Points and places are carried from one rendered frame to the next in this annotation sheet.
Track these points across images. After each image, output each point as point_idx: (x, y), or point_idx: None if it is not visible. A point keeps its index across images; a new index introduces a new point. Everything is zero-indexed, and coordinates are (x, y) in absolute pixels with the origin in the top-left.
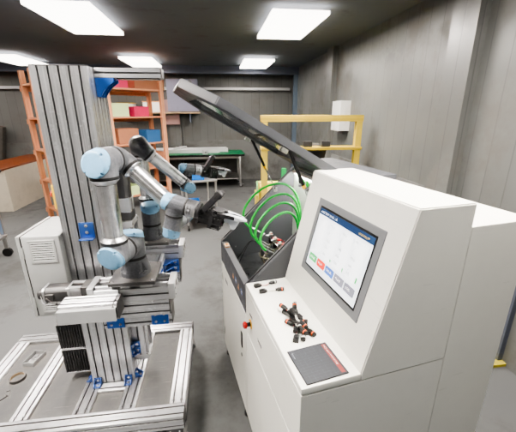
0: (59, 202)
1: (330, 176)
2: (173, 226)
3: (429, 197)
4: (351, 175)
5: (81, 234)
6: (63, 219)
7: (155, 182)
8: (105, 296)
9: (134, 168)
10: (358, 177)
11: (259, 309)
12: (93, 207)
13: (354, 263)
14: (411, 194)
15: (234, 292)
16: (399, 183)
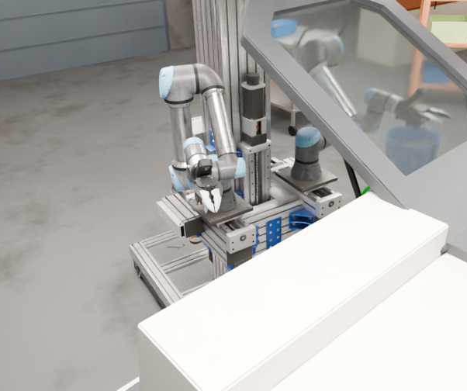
0: (202, 102)
1: (331, 214)
2: (188, 176)
3: (222, 334)
4: (359, 233)
5: (210, 141)
6: (203, 119)
7: (218, 118)
8: (191, 211)
9: (207, 95)
10: (340, 243)
11: None
12: None
13: None
14: (237, 312)
15: None
16: (331, 293)
